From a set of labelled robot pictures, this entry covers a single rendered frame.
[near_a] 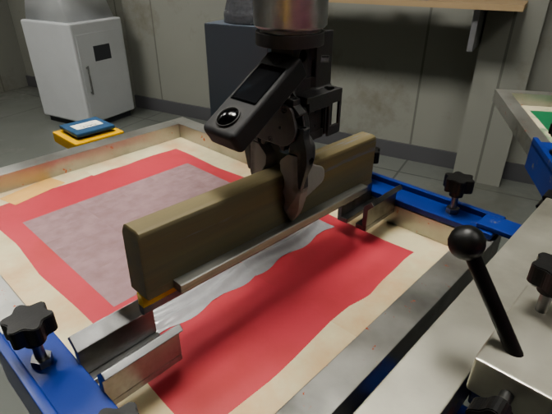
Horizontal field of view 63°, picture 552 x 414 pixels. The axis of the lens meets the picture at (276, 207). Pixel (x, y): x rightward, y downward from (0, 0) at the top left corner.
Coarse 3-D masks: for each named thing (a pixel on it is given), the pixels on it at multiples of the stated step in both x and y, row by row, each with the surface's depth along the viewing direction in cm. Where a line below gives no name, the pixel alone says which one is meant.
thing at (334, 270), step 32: (160, 160) 98; (192, 160) 98; (128, 192) 85; (160, 192) 85; (192, 192) 85; (288, 256) 67; (320, 256) 67; (352, 256) 67; (384, 256) 67; (288, 288) 60; (320, 288) 60; (352, 288) 60
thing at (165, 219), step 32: (320, 160) 56; (352, 160) 61; (224, 192) 47; (256, 192) 49; (320, 192) 58; (128, 224) 41; (160, 224) 41; (192, 224) 44; (224, 224) 47; (256, 224) 51; (128, 256) 42; (160, 256) 42; (192, 256) 45; (160, 288) 43
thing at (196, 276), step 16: (352, 192) 62; (320, 208) 58; (336, 208) 60; (288, 224) 54; (304, 224) 55; (256, 240) 51; (272, 240) 52; (224, 256) 48; (240, 256) 48; (192, 272) 45; (208, 272) 46; (176, 288) 44
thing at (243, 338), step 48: (48, 192) 85; (96, 192) 85; (48, 240) 71; (96, 240) 71; (96, 288) 60; (240, 288) 60; (192, 336) 53; (240, 336) 53; (288, 336) 53; (192, 384) 47; (240, 384) 47
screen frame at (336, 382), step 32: (160, 128) 106; (192, 128) 106; (32, 160) 89; (64, 160) 91; (96, 160) 96; (0, 192) 84; (416, 224) 72; (448, 256) 61; (0, 288) 55; (416, 288) 55; (448, 288) 55; (0, 320) 50; (384, 320) 50; (416, 320) 50; (352, 352) 46; (384, 352) 46; (320, 384) 43; (352, 384) 43
